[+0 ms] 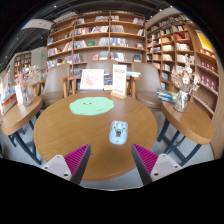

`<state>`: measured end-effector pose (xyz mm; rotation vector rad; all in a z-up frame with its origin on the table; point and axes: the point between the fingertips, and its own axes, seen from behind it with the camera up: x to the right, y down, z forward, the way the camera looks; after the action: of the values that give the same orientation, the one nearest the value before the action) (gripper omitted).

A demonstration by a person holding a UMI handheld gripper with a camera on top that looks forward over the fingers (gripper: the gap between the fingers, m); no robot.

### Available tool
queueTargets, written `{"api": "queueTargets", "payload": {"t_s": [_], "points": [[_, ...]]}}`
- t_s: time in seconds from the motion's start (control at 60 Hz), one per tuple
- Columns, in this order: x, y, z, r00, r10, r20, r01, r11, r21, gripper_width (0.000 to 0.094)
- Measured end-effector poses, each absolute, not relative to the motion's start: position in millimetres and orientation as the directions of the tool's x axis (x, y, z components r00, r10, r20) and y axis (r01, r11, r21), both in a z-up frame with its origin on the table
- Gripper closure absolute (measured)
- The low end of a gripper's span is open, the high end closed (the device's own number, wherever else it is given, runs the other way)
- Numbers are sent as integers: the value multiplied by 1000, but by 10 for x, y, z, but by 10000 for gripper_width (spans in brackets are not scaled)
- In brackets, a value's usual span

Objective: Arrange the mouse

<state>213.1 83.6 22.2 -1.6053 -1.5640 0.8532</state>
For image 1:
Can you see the round wooden side table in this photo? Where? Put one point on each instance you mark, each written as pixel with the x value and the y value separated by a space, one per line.
pixel 20 115
pixel 190 120

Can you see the colourful display stand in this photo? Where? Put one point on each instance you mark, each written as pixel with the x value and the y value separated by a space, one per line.
pixel 6 93

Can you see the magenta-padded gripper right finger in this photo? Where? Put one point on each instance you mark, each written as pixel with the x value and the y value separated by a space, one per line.
pixel 151 161

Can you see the white hanging ceiling sign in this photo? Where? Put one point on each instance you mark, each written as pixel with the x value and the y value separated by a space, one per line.
pixel 36 24

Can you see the glass vase with dried flowers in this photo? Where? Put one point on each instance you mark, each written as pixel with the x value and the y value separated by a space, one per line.
pixel 26 96
pixel 181 100

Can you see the stack of blue books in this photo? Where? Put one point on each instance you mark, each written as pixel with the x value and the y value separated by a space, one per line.
pixel 134 74

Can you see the translucent light blue computer mouse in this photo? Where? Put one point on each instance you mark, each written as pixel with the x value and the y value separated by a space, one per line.
pixel 118 132

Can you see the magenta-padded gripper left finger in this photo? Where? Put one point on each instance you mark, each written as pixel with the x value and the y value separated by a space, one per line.
pixel 71 161

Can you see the small distant wooden bookshelf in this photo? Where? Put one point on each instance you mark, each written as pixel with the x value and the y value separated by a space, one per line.
pixel 22 63

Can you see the brown leather armchair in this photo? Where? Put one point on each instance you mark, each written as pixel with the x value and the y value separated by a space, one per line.
pixel 55 85
pixel 148 83
pixel 100 64

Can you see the white framed picture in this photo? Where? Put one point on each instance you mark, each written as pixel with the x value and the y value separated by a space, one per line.
pixel 92 79

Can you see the pile of wrapped books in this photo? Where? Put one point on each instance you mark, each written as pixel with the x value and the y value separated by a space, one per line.
pixel 166 96

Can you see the green wavy-edged mouse pad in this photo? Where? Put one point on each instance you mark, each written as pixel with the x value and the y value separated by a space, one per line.
pixel 91 106

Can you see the wooden bookshelf with yellow poster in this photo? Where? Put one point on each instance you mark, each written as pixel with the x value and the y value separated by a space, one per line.
pixel 186 50

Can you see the wide wooden bookshelf unit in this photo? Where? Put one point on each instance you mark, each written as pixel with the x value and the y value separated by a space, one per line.
pixel 96 36

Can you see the white red sign on stand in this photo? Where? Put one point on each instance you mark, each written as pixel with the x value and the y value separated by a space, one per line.
pixel 119 80

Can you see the dark blue book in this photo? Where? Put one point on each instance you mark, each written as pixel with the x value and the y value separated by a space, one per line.
pixel 108 81

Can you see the small white table sign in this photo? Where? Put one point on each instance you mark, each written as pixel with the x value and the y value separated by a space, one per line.
pixel 18 95

